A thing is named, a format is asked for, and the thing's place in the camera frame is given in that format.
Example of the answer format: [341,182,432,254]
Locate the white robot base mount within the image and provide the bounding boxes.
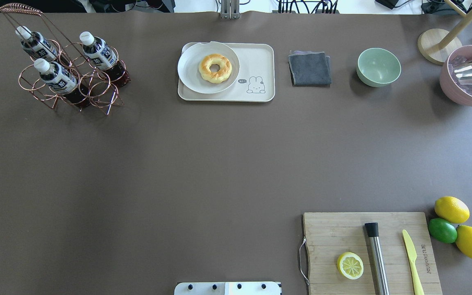
[174,281,282,295]

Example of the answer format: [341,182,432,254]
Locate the steel muddler black tip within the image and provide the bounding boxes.
[365,222,390,295]

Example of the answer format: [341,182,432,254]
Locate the bamboo cutting board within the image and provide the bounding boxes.
[303,212,442,295]

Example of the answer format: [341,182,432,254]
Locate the tea bottle white cap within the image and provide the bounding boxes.
[34,59,91,109]

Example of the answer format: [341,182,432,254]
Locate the cream rabbit tray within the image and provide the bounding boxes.
[177,42,275,102]

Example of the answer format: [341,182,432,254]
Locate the tea bottle rack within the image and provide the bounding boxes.
[15,26,70,66]
[79,31,130,87]

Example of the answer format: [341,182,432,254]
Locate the copper wire bottle rack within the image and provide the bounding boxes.
[0,2,131,114]

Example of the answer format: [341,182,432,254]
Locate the grey folded cloth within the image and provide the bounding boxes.
[288,50,333,86]

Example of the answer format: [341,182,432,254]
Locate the tea bottle rack right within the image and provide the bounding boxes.
[79,31,130,87]

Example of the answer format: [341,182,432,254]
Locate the green lime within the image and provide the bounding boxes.
[428,218,458,243]

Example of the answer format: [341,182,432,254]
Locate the pink bowl with ice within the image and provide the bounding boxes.
[440,45,472,107]

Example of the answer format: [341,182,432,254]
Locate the mint green bowl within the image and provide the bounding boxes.
[356,48,402,87]

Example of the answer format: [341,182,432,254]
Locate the tea bottle rack back left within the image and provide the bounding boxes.
[15,26,70,66]

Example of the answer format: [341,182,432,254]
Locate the aluminium frame post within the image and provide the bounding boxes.
[220,0,240,19]

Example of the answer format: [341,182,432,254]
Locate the whole lemon upper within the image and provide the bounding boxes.
[434,196,470,224]

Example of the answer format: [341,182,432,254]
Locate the wooden stand with base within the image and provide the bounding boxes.
[418,0,472,65]

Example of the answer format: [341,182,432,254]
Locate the yellow plastic knife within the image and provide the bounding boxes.
[402,229,425,295]

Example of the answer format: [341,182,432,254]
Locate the half lemon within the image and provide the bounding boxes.
[337,252,364,280]

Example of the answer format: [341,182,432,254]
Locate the white round plate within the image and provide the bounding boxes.
[177,41,240,94]

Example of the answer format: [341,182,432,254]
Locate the glazed ring donut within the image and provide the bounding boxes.
[198,54,233,84]

